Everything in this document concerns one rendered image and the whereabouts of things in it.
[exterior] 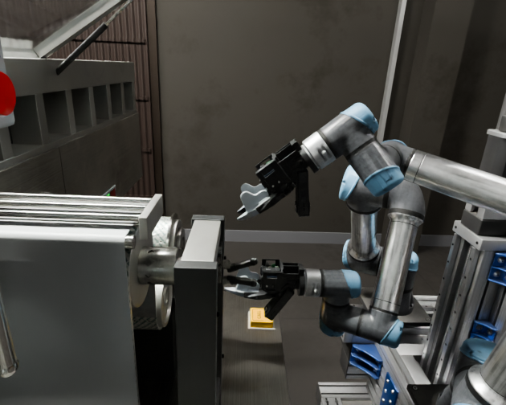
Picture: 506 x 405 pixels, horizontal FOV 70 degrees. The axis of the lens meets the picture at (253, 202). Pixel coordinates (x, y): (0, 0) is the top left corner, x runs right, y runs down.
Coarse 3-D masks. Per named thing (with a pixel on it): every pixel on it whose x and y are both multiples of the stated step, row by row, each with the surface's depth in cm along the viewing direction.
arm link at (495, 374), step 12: (504, 336) 72; (504, 348) 71; (492, 360) 73; (504, 360) 71; (468, 372) 78; (480, 372) 76; (492, 372) 73; (504, 372) 71; (456, 384) 83; (468, 384) 76; (480, 384) 74; (492, 384) 73; (504, 384) 71; (456, 396) 79; (468, 396) 76; (480, 396) 73; (492, 396) 72; (504, 396) 71
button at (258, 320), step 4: (252, 308) 118; (256, 308) 119; (252, 312) 116; (256, 312) 116; (260, 312) 117; (252, 316) 115; (256, 316) 115; (260, 316) 115; (252, 320) 113; (256, 320) 113; (260, 320) 113; (264, 320) 113; (268, 320) 113; (272, 320) 113; (252, 324) 112; (256, 324) 112; (260, 324) 112; (264, 324) 112; (268, 324) 112; (272, 324) 113
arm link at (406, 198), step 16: (400, 192) 101; (416, 192) 101; (400, 208) 101; (416, 208) 99; (400, 224) 100; (416, 224) 100; (400, 240) 99; (384, 256) 101; (400, 256) 98; (384, 272) 99; (400, 272) 97; (384, 288) 97; (400, 288) 97; (384, 304) 96; (400, 304) 98; (368, 320) 97; (384, 320) 95; (368, 336) 96; (384, 336) 94; (400, 336) 93
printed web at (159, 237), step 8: (136, 224) 59; (160, 224) 84; (168, 224) 84; (128, 232) 57; (136, 232) 58; (152, 232) 83; (160, 232) 83; (152, 240) 68; (160, 240) 82; (128, 256) 55; (128, 264) 55; (128, 272) 54; (128, 280) 55; (152, 288) 72; (152, 296) 72; (144, 304) 73; (152, 304) 73; (136, 312) 73; (144, 312) 73; (152, 312) 73; (136, 320) 74; (144, 320) 74; (152, 320) 74; (136, 328) 76; (144, 328) 76; (152, 328) 76; (160, 328) 78; (136, 368) 60; (136, 376) 61
